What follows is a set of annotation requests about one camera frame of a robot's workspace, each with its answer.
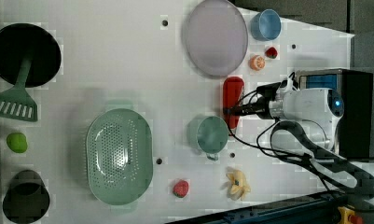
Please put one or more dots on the red strawberry toy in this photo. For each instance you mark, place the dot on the red strawberry toy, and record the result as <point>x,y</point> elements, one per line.
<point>271,53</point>

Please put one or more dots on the green oval strainer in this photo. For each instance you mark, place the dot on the green oval strainer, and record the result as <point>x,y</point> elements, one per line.
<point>119,155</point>

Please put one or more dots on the blue cup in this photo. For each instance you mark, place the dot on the blue cup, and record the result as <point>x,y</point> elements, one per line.
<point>266,25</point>

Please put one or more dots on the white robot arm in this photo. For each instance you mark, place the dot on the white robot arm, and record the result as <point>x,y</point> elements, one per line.
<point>304,133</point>

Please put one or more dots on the green mug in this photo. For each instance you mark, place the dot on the green mug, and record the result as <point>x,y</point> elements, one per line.
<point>208,134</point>

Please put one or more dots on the pink strawberry toy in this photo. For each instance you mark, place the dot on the pink strawberry toy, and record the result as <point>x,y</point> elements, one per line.
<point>181,189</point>

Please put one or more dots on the green slotted spatula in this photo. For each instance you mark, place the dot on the green slotted spatula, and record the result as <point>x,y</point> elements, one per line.
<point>16,103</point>

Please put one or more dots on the black cylindrical container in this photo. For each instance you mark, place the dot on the black cylindrical container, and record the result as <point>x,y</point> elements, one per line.
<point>27,199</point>

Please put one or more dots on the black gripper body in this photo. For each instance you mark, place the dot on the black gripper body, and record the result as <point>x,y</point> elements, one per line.
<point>266,94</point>

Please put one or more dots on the red plush ketchup bottle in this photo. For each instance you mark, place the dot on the red plush ketchup bottle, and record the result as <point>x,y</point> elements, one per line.
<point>232,93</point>

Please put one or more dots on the black round pan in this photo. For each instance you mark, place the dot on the black round pan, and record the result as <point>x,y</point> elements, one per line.
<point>16,41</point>

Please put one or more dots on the lilac round plate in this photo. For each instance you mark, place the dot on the lilac round plate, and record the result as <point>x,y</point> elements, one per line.
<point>216,37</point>

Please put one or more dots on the green lime toy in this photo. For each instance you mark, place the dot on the green lime toy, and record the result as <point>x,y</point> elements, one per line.
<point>17,142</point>

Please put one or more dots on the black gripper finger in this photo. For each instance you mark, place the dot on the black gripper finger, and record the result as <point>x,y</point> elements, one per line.
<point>242,110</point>

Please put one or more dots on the peeled banana toy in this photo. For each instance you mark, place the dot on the peeled banana toy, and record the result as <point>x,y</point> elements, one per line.
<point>239,187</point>

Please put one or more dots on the orange slice toy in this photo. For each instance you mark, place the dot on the orange slice toy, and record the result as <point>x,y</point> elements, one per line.
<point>257,62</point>

